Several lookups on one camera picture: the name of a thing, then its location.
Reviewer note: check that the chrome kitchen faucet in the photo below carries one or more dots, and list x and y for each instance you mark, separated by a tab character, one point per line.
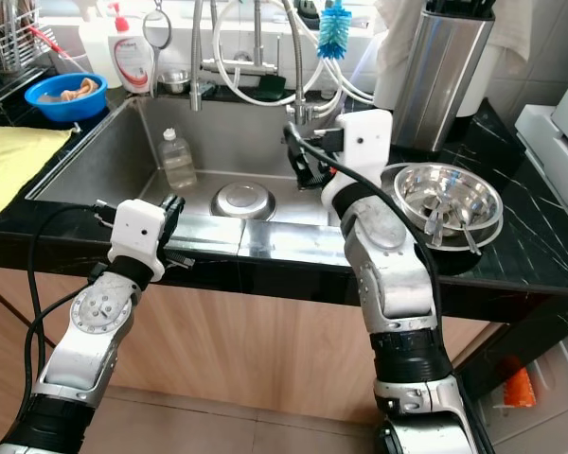
197	52

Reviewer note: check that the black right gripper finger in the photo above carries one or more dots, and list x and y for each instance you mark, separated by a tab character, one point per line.
304	144
295	151

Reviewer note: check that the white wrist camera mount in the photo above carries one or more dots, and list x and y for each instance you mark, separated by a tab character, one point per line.
135	236
364	142

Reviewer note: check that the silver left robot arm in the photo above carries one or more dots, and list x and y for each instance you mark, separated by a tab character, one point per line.
80	364

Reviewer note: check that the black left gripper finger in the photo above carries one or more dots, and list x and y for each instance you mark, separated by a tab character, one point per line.
168	209
180	208

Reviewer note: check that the wide steel basin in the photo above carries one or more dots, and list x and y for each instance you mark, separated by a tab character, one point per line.
492	227

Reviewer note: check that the orange object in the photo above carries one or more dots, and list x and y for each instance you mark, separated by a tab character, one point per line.
519	388

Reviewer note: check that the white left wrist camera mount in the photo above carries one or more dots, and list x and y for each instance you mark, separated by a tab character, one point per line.
135	236

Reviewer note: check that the dark green sponge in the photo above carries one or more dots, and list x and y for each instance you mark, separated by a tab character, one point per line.
272	87

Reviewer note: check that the white red-capped dish soap bottle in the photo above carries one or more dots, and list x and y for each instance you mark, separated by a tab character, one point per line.
131	61

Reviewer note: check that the stainless steel sink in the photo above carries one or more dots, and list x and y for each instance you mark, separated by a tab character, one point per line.
237	147

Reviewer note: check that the wooden base cabinet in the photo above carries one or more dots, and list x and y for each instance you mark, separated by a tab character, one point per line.
246	340

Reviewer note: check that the plain white plastic bottle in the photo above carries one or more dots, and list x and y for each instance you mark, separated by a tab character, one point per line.
92	43

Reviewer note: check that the blue plastic bowl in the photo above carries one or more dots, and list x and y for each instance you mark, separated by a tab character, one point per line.
64	110

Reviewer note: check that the blue bottle brush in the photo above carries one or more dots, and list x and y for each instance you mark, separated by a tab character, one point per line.
334	33

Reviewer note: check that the yellow cloth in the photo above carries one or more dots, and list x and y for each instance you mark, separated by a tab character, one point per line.
19	165

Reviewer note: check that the small upturned steel bowl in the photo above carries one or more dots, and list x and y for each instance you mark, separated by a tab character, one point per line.
243	201

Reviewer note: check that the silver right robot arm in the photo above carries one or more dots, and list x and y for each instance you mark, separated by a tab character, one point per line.
393	274

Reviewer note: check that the steel knife block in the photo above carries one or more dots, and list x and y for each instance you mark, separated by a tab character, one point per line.
443	76

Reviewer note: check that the round metal strainer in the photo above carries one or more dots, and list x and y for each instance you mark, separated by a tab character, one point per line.
156	28

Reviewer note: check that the steel spoon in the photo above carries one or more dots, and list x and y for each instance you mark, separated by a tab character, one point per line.
469	235

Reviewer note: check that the shiny steel mixing bowl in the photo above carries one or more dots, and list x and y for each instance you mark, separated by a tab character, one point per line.
445	184

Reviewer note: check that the clear plastic bottle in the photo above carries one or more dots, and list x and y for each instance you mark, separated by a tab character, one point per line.
179	163

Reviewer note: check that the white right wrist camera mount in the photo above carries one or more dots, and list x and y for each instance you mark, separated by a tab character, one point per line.
364	142

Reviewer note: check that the peach coloured item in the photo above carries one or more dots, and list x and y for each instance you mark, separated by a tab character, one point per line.
80	89

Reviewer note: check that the small steel cup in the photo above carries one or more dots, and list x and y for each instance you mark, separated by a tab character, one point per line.
175	82

